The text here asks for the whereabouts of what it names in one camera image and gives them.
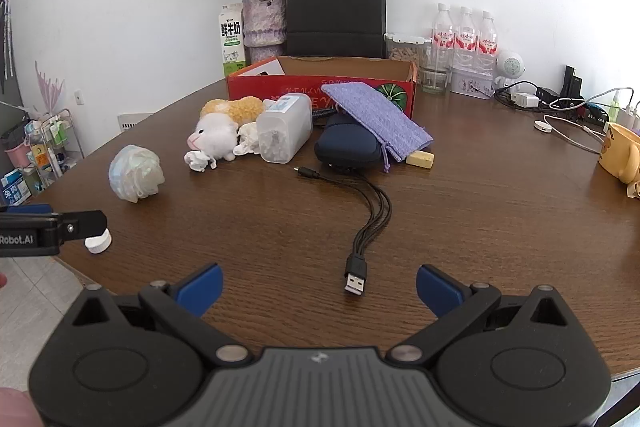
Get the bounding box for blue and white boxes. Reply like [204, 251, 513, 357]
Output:
[0, 172, 32, 208]

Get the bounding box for black upright device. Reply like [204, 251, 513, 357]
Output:
[562, 65, 584, 99]

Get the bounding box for pale yellow eraser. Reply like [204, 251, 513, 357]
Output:
[405, 150, 435, 170]

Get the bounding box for white cable with round puck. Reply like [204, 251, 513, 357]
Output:
[532, 114, 609, 156]

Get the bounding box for clear lidded seed container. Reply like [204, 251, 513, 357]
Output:
[385, 33, 432, 63]

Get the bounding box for clear drinking glass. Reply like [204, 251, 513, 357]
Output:
[419, 57, 449, 95]

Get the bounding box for white plastic bottle cap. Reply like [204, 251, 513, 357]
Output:
[84, 229, 112, 255]

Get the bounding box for black multi-head USB cable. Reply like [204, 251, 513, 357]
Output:
[294, 166, 394, 296]

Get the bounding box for white printed tin box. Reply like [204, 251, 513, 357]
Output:
[449, 66, 496, 100]

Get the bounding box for purple textured vase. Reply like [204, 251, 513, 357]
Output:
[242, 0, 288, 65]

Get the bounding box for red label water bottle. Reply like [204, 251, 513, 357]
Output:
[475, 11, 500, 70]
[454, 7, 477, 68]
[431, 3, 456, 68]

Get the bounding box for white tissue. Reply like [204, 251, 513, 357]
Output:
[184, 149, 218, 173]
[232, 122, 264, 156]

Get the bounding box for person's right hand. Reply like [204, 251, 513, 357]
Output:
[0, 389, 44, 427]

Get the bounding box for metal wire storage rack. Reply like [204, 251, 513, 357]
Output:
[25, 108, 86, 188]

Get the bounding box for white and green milk carton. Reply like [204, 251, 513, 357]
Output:
[220, 3, 247, 80]

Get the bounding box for white and orange plush toy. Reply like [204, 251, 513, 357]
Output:
[187, 97, 266, 162]

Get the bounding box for white wall vent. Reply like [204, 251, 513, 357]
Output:
[117, 112, 154, 133]

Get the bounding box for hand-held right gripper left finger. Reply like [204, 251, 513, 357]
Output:
[72, 263, 253, 365]

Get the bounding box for purple wall sticker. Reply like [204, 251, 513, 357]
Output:
[34, 61, 66, 113]

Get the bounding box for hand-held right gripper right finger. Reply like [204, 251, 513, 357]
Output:
[385, 264, 569, 365]

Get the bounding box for translucent plastic bottle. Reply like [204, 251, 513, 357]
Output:
[256, 94, 315, 164]

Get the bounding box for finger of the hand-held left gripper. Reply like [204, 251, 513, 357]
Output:
[49, 210, 109, 254]
[0, 204, 54, 217]

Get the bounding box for white mesh bath pouf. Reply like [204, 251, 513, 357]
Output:
[108, 144, 166, 204]

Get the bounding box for white round speaker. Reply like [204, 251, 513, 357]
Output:
[494, 50, 532, 90]

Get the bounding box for yellow ceramic mug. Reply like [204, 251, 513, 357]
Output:
[597, 123, 640, 188]

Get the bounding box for navy blue zip case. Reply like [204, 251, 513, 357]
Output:
[314, 113, 386, 172]

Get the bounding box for red cardboard box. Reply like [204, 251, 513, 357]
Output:
[226, 55, 419, 120]

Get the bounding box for pink plastic bin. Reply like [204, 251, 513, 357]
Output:
[2, 127, 34, 170]

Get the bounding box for purple knitted pouch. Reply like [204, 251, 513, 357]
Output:
[320, 82, 434, 173]

